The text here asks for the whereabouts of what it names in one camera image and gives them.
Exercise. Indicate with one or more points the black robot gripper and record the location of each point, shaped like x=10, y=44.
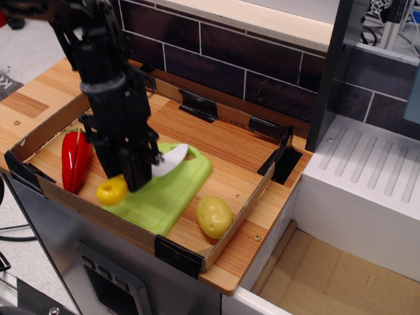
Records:
x=120, y=127

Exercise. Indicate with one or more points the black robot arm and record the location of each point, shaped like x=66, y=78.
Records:
x=91, y=38

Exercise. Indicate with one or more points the white toy sink drainboard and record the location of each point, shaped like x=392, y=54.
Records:
x=360, y=193

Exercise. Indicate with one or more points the green plastic cutting board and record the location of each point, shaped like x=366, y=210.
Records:
x=157, y=206

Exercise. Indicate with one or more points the cardboard fence with black tape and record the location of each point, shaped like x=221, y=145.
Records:
x=32, y=128

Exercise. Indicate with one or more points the dark grey vertical post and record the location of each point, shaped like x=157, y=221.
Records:
x=345, y=35

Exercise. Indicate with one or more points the yellow toy potato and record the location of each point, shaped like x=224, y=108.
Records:
x=214, y=216

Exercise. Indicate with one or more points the silver toy oven front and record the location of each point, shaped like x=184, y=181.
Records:
x=104, y=274

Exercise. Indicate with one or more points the yellow handled white toy knife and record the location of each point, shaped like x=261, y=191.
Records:
x=115, y=189

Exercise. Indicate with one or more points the red toy chili pepper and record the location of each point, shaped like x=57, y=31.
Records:
x=75, y=154

